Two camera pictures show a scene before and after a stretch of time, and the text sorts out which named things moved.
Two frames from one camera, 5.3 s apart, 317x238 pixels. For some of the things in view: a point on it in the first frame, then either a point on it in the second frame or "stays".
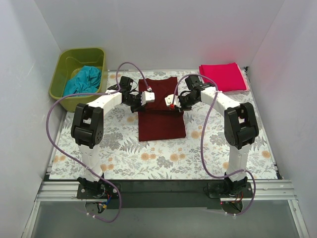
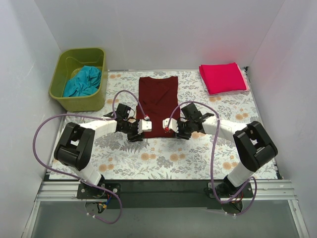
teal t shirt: [87, 80] stays
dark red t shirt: [159, 122] stays
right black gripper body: [182, 106] to [180, 131]
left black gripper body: [136, 107] to [135, 133]
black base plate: [164, 194] stays
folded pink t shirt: [228, 77] stays
